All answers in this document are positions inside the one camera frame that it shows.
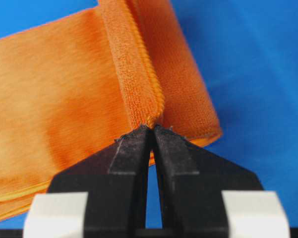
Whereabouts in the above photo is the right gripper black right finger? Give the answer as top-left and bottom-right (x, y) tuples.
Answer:
(153, 126), (263, 238)

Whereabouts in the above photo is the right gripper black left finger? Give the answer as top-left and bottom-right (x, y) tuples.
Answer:
(48, 126), (152, 238)

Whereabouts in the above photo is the orange microfiber towel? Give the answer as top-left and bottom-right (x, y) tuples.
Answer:
(0, 0), (222, 221)

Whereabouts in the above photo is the blue table cloth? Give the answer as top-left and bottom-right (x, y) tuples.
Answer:
(0, 0), (298, 227)

